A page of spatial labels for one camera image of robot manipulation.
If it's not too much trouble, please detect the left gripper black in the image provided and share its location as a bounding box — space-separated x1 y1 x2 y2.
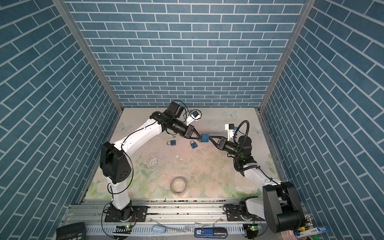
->
170 119 203 139

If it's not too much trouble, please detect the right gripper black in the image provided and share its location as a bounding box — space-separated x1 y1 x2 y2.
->
209 136 242 160

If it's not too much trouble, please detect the blue padlock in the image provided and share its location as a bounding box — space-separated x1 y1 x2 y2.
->
167 140 177 146
190 140 198 149
201 134 210 143

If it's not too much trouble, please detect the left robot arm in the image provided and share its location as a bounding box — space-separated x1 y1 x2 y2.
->
100 101 202 222

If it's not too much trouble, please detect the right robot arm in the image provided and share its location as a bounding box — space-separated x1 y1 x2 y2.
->
209 120 306 233

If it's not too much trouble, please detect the clear tape roll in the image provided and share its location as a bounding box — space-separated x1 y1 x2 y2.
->
170 177 187 197

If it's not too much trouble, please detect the blue black device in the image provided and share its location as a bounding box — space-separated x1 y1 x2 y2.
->
194 228 228 239

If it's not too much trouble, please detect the light blue small object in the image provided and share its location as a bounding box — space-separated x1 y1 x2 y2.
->
152 225 167 234

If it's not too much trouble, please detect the black calculator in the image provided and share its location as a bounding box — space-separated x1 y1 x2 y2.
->
56 222 86 240

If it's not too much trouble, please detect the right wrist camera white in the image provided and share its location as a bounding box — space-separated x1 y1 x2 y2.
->
225 124 236 141

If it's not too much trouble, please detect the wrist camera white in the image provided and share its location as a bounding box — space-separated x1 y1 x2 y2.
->
186 110 202 126
225 124 236 141

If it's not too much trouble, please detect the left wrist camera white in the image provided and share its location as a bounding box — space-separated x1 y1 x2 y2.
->
186 110 202 126

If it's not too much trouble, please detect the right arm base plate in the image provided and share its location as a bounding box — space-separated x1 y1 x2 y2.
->
222 204 265 222

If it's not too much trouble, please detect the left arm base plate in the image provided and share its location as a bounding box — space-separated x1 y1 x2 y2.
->
103 205 148 223

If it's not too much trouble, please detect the aluminium mounting rail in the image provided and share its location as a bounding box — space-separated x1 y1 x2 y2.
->
62 199 251 225

